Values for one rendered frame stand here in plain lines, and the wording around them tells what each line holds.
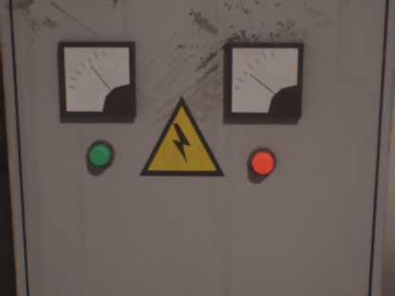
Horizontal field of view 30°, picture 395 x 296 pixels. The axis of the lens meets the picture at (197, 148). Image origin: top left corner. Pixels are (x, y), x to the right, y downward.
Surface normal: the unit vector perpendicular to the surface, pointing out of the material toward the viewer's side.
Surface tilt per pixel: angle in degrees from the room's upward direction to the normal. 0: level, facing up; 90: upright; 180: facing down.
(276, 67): 90
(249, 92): 90
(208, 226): 90
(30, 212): 90
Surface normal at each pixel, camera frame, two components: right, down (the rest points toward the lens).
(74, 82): -0.03, 0.24
